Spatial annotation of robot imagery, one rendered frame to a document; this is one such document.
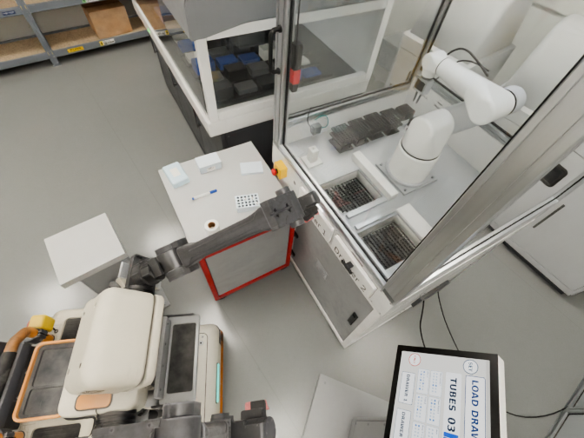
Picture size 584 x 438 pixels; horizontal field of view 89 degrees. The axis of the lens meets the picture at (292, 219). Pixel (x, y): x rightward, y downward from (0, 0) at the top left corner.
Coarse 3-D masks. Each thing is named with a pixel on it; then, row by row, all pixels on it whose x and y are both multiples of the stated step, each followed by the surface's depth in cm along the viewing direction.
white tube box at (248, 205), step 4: (236, 196) 159; (240, 196) 159; (244, 196) 160; (248, 196) 161; (256, 196) 160; (236, 200) 157; (240, 200) 158; (248, 200) 158; (252, 200) 158; (256, 200) 159; (236, 204) 156; (240, 204) 156; (244, 204) 156; (248, 204) 156; (252, 204) 157; (236, 208) 155; (240, 208) 155; (244, 208) 155; (248, 208) 156; (252, 208) 157; (256, 208) 158; (240, 212) 158
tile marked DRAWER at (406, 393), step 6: (402, 372) 99; (408, 372) 98; (402, 378) 98; (408, 378) 97; (414, 378) 96; (402, 384) 97; (408, 384) 96; (414, 384) 95; (402, 390) 96; (408, 390) 94; (402, 396) 95; (408, 396) 93; (402, 402) 93; (408, 402) 92
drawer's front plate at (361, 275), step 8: (336, 240) 134; (344, 248) 131; (344, 256) 133; (352, 256) 129; (360, 272) 126; (360, 280) 129; (368, 280) 123; (360, 288) 131; (368, 288) 124; (376, 288) 122; (368, 296) 128
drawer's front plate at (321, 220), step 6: (300, 192) 151; (306, 192) 147; (318, 210) 141; (318, 216) 142; (324, 216) 140; (318, 222) 145; (324, 222) 139; (318, 228) 147; (324, 228) 141; (330, 228) 136; (324, 234) 144; (330, 234) 138; (330, 240) 144
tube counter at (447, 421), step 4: (444, 416) 84; (448, 416) 83; (452, 416) 83; (444, 420) 83; (448, 420) 83; (452, 420) 82; (456, 420) 81; (460, 420) 81; (444, 424) 83; (448, 424) 82; (452, 424) 81; (456, 424) 81; (444, 428) 82; (448, 428) 81; (452, 428) 81; (456, 428) 80; (444, 432) 82; (448, 432) 81; (452, 432) 80; (456, 432) 80; (444, 436) 81; (448, 436) 80; (452, 436) 80; (456, 436) 79
